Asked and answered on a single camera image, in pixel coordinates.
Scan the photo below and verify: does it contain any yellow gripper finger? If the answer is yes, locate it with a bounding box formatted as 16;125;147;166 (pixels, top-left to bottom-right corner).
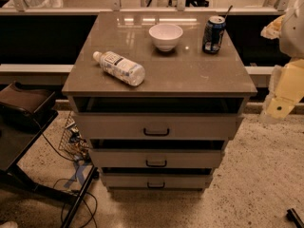
261;59;304;120
260;15;284;40

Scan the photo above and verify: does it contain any clear plastic water bottle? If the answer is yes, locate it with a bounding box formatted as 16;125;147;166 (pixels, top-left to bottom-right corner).
93;51;145;86

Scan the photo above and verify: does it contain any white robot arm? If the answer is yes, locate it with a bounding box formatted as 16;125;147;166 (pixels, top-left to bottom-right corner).
261;0;304;122

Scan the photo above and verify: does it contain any blue soda can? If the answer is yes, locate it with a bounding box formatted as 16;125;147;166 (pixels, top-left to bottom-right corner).
202;15;226;54

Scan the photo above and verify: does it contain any white ceramic bowl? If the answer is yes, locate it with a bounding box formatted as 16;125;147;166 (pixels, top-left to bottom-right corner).
149;24;183;52

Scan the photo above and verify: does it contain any black object on floor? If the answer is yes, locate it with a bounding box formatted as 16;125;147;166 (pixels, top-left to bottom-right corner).
286;208;304;228

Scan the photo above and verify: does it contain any black side cart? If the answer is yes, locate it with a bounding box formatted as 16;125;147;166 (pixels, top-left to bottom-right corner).
0;82;97;228

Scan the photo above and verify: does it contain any bottom drawer with black handle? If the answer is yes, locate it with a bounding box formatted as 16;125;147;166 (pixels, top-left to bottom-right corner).
101;174;213;189

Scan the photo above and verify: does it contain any drawer with black handle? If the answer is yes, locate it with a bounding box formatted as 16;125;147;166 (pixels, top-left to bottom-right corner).
72;113;243;140
101;174;213;189
89;149;222;168

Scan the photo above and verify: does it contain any middle drawer with black handle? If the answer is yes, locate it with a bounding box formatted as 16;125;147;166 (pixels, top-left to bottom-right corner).
89;149;222;168

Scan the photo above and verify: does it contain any top drawer with black handle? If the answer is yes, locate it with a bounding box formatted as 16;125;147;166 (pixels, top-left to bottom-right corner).
72;113;243;140

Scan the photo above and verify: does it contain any wire basket with clutter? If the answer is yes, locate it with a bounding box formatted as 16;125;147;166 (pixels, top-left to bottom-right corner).
59;114;90;162

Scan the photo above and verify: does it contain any black floor cable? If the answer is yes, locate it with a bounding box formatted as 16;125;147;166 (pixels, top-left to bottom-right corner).
32;119;99;228

